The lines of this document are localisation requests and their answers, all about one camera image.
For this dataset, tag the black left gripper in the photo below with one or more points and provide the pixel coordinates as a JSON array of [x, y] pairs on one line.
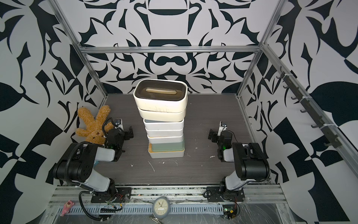
[[127, 136]]

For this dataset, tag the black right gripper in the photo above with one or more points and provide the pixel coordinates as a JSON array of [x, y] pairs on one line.
[[215, 136]]

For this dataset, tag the white box bamboo lid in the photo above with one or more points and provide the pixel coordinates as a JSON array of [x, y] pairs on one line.
[[163, 140], [164, 133], [164, 154]]

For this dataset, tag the white box grey lid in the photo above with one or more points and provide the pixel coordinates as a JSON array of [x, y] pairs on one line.
[[153, 125]]

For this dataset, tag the green tissue box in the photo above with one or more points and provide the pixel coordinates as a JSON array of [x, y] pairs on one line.
[[167, 147]]

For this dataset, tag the white box bamboo lid front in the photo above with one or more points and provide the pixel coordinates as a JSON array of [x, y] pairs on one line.
[[164, 154]]

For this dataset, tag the cream box dark clear lid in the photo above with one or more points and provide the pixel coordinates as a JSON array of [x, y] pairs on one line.
[[161, 95]]

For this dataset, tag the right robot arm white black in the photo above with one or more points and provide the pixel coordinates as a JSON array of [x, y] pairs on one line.
[[250, 164]]

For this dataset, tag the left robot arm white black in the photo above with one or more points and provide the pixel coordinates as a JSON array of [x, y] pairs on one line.
[[76, 166]]

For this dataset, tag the brown plush bunny toy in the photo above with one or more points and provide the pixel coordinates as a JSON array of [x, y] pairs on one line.
[[93, 132]]

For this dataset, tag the green circuit board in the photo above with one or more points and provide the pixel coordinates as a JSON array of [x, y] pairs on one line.
[[230, 211]]

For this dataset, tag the round analog clock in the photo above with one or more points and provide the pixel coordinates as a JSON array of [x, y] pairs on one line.
[[161, 207]]

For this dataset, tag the pink small toy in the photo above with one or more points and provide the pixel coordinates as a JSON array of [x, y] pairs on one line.
[[67, 207]]

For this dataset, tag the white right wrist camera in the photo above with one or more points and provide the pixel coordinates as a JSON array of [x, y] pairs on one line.
[[222, 127]]

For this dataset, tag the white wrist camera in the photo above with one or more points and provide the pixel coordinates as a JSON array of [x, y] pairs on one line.
[[222, 127], [118, 124]]

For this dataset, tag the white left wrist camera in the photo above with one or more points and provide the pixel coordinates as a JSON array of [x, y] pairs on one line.
[[118, 124]]

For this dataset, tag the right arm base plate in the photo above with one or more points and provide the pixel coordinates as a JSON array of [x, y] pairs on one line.
[[215, 194]]

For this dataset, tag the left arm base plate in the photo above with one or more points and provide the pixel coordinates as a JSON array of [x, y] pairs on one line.
[[120, 195]]

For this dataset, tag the white slotted cable duct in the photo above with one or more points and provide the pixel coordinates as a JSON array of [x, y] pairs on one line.
[[146, 209]]

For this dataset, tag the black wall hook rack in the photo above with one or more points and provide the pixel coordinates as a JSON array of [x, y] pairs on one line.
[[321, 122]]

